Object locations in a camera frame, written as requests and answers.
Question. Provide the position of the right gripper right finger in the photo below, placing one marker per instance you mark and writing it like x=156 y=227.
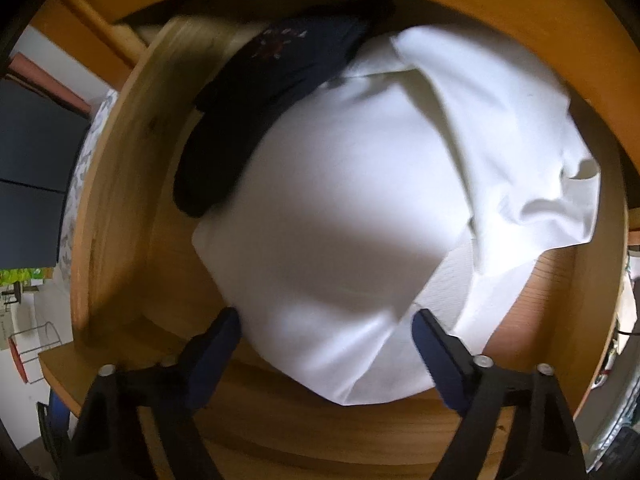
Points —
x=543 y=441

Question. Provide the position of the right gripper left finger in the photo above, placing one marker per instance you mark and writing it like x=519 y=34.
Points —
x=109 y=442

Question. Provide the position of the white cloth garment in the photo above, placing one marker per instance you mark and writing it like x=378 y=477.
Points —
x=431 y=174

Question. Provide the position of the dark navy sock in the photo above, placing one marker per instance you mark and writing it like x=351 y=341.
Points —
x=283 y=64

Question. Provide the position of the wooden lower drawer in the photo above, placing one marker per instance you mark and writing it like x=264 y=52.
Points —
x=140 y=292

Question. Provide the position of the grey floral bed sheet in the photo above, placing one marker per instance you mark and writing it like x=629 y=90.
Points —
x=83 y=162

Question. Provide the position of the dark blue cabinet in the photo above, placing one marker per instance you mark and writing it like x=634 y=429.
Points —
x=40 y=142

